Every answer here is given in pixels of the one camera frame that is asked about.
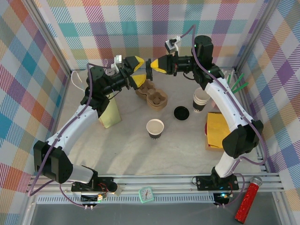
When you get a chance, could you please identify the paper gift bag with handles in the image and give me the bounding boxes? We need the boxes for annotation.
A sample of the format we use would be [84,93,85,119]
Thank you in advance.
[71,59,122,129]

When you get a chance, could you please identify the stack of paper coffee cups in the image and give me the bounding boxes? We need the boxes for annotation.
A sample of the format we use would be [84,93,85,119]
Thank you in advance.
[192,88,211,113]

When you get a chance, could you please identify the yellow paper napkins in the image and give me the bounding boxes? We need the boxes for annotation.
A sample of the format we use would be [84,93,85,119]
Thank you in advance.
[207,112,232,149]

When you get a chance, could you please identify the green plastic stir stick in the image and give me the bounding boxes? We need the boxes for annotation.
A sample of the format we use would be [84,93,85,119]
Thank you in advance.
[232,82,249,94]
[231,73,246,92]

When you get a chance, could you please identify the mint green square clock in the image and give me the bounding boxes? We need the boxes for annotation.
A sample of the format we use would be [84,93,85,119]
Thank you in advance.
[138,186,155,204]

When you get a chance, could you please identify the red glitter tube silver cap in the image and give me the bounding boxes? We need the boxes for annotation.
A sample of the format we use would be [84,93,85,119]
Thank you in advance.
[234,177,263,223]

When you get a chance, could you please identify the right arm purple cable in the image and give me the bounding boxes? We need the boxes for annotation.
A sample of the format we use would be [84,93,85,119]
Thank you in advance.
[179,24,268,209]

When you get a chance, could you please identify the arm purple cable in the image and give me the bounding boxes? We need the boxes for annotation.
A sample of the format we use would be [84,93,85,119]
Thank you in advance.
[179,24,268,209]
[28,62,113,209]

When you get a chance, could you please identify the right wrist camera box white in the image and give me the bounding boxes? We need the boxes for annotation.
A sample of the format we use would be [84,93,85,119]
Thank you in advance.
[165,35,181,56]

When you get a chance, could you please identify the aluminium side rail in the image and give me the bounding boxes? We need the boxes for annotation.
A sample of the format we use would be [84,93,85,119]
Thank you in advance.
[41,72,72,150]
[235,69,268,173]

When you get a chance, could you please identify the aluminium frame post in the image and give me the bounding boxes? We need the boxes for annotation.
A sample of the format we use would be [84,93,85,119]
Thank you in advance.
[22,0,73,77]
[233,0,283,72]

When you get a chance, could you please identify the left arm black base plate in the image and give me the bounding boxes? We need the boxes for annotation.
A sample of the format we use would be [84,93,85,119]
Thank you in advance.
[71,176,118,193]

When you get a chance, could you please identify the aluminium frame rail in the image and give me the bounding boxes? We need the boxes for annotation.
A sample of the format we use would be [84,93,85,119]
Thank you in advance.
[25,172,285,195]

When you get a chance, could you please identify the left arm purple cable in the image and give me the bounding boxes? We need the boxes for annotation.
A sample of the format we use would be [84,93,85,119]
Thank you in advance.
[28,62,113,209]

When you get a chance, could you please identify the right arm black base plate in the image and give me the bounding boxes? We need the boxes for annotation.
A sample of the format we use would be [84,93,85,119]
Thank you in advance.
[195,174,240,191]

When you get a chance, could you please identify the slotted grey cable duct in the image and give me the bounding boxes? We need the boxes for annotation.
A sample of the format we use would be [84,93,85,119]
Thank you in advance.
[37,196,217,204]

